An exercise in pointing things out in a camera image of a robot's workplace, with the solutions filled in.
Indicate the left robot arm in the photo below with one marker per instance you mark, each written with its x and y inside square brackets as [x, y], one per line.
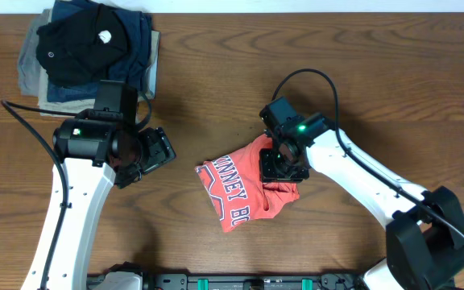
[96, 150]

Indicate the red printed t-shirt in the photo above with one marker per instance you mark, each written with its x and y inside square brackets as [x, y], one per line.
[236, 191]

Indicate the navy folded garment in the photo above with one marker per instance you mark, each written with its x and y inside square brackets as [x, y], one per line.
[130, 69]

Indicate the black folded garment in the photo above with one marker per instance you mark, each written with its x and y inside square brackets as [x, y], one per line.
[79, 49]

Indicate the light blue folded garment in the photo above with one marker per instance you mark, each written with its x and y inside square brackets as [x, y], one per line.
[150, 79]

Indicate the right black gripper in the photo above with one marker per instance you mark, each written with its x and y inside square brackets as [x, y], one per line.
[268, 172]

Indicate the beige folded garment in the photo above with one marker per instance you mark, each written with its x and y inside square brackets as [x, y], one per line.
[77, 106]

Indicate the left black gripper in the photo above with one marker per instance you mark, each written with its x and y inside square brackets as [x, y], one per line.
[161, 152]

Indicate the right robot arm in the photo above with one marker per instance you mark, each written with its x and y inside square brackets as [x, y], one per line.
[424, 229]

